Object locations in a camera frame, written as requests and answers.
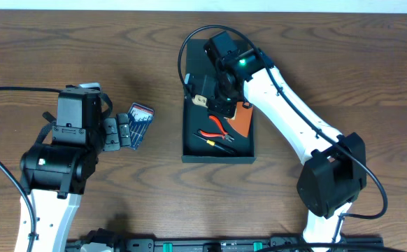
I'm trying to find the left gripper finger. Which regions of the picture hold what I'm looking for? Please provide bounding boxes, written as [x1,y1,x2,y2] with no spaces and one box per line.
[103,118,120,152]
[116,113,131,148]

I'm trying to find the blue precision screwdriver set case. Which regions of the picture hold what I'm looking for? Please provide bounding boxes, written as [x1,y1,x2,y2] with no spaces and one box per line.
[127,103,155,150]

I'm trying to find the orange scraper wooden handle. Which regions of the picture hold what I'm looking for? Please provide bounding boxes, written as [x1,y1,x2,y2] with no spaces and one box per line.
[224,101,253,138]

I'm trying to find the red handled pliers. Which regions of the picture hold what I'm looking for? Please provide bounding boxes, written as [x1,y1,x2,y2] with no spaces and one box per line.
[198,115,234,142]

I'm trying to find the black yellow screwdriver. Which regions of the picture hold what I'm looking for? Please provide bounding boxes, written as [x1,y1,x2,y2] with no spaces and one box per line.
[193,133,237,155]

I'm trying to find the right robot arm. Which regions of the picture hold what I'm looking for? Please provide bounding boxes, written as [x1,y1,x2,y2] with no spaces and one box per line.
[183,32,366,251]

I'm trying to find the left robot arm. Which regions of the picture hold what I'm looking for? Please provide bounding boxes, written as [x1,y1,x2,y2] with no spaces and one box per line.
[15,83,131,251]

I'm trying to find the black open gift box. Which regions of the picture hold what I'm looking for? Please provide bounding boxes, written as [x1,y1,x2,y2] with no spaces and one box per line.
[182,39,256,165]

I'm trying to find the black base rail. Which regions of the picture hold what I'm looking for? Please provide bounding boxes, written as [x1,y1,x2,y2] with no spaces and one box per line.
[65,229,385,252]

